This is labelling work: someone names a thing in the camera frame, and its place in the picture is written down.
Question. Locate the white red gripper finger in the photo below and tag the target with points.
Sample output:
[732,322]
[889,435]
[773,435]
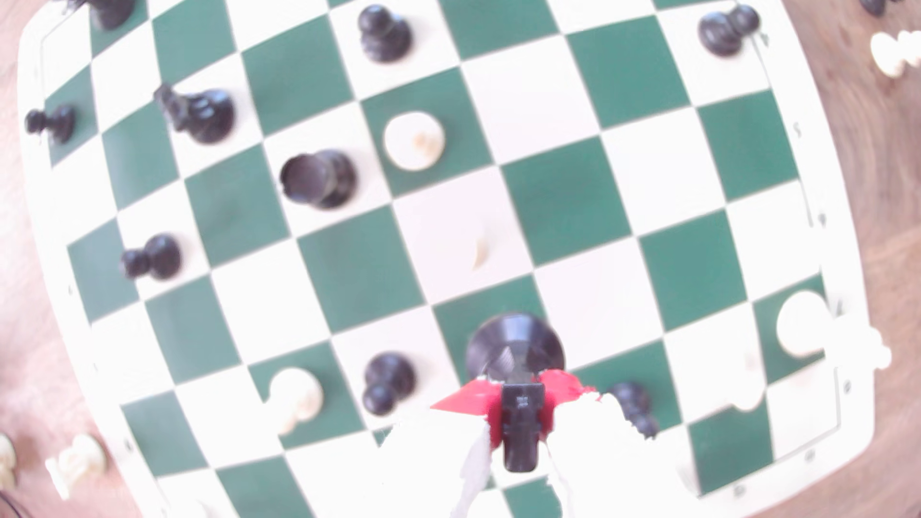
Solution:
[432,460]
[604,460]

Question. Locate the black chess knight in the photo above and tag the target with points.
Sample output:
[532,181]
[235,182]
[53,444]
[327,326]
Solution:
[208,116]
[514,349]

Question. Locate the black chess pawn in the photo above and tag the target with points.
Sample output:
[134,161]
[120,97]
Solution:
[629,399]
[162,257]
[719,34]
[59,124]
[392,374]
[388,39]

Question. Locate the white chess pawn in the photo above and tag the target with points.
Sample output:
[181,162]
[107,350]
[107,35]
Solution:
[747,392]
[889,54]
[298,396]
[414,140]

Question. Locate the white chess rook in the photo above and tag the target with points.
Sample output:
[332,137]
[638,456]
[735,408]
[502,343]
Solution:
[475,252]

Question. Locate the white chess bishop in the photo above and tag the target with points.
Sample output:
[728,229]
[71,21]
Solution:
[799,324]

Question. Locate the green white chess mat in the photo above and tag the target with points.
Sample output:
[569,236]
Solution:
[568,194]

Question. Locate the white chess knight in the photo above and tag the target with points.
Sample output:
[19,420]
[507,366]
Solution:
[79,460]

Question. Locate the black chess king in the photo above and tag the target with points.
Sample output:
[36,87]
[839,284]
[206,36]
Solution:
[111,11]

